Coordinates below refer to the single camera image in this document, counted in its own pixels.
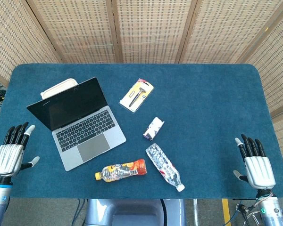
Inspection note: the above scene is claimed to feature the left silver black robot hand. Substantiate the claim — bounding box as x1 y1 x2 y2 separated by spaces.
0 121 41 178

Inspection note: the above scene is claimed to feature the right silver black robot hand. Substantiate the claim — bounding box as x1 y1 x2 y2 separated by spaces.
233 134 276 189

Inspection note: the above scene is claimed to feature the grey laptop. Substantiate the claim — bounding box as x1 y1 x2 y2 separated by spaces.
26 77 127 172

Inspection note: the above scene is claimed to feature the metal table leg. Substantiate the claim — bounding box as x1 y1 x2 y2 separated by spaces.
192 199 200 226

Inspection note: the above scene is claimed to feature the blue table mat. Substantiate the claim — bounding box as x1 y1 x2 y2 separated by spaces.
0 63 283 200

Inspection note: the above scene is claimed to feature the beige lidded lunch box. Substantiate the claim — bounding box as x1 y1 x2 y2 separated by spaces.
40 79 80 100

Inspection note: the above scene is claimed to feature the clear water bottle white cap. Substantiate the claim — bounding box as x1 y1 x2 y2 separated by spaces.
145 143 186 193

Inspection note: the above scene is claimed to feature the small purple black carton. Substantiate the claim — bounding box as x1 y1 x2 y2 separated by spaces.
142 116 166 142

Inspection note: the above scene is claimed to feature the orange juice bottle yellow cap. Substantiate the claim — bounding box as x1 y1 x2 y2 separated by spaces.
95 159 148 183

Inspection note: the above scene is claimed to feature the grey robot torso base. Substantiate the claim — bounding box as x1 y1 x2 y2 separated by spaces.
84 199 187 226

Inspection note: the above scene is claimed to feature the razor in yellow blister pack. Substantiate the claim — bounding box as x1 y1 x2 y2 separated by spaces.
119 78 154 114

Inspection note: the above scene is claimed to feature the woven rattan folding screen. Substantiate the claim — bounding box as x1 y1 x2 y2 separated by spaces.
0 0 283 175

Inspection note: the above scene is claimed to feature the robot arm cable bundle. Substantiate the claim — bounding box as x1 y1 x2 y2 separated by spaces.
233 197 267 226

